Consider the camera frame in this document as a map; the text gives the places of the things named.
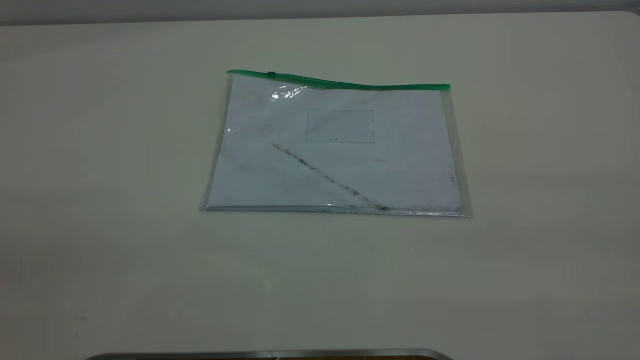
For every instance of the clear zip bag green zipper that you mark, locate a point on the clear zip bag green zipper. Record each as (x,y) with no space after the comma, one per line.
(340,165)

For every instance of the grey metal rim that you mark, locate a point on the grey metal rim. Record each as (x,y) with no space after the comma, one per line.
(200,356)

